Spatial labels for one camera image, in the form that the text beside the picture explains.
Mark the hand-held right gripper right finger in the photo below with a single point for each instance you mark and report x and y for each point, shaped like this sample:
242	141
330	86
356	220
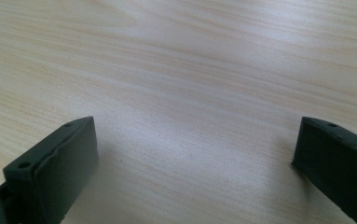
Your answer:
337	161

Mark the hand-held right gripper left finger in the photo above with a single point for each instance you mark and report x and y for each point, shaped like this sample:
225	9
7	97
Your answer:
58	168

